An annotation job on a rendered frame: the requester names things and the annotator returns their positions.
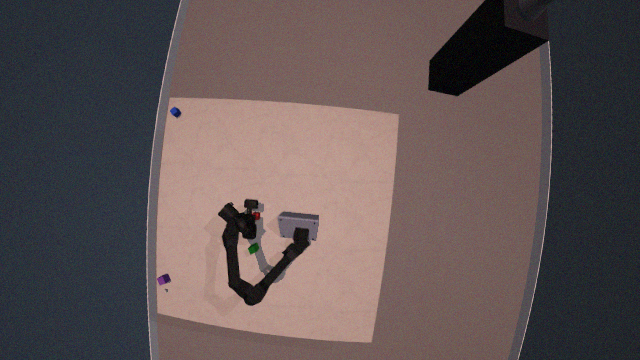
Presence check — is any small purple block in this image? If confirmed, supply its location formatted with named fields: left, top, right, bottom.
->
left=157, top=274, right=170, bottom=285

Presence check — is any blue block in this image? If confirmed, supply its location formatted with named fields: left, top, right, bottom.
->
left=169, top=107, right=182, bottom=117

